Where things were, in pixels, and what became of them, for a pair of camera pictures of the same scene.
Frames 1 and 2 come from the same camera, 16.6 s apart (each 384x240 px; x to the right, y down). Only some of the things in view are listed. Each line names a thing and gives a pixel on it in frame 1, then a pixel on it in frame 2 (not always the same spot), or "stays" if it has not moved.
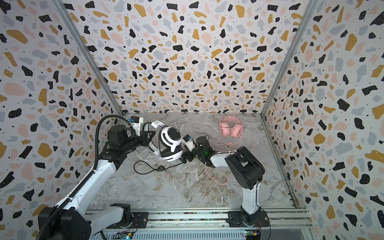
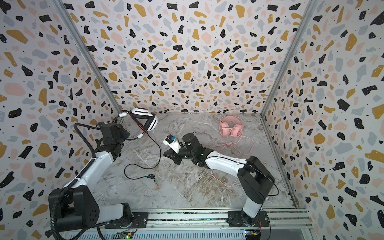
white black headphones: [170, 139] → [151, 120]
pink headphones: [231, 125] stays
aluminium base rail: [212, 224] stays
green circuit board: [123, 235] stays
